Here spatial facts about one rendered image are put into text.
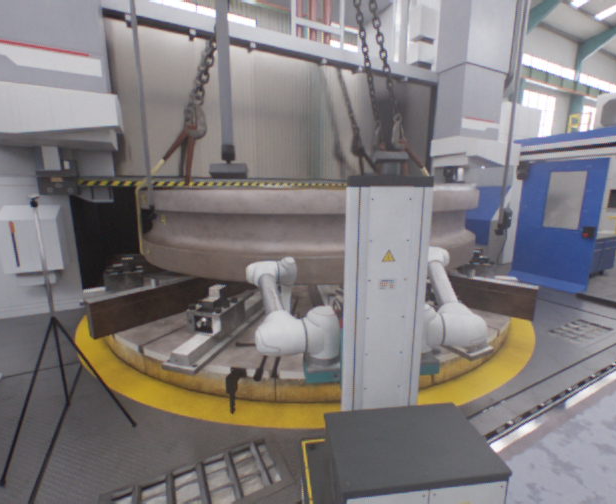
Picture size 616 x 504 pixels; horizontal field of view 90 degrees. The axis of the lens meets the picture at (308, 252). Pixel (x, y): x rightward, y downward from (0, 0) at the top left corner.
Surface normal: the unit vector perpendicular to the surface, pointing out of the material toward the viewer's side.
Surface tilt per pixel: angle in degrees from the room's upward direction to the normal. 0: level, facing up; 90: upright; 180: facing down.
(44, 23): 90
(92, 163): 90
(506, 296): 90
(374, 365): 90
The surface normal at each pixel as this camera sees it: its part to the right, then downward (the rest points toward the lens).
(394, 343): 0.11, 0.19
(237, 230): -0.29, 0.18
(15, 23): 0.46, 0.17
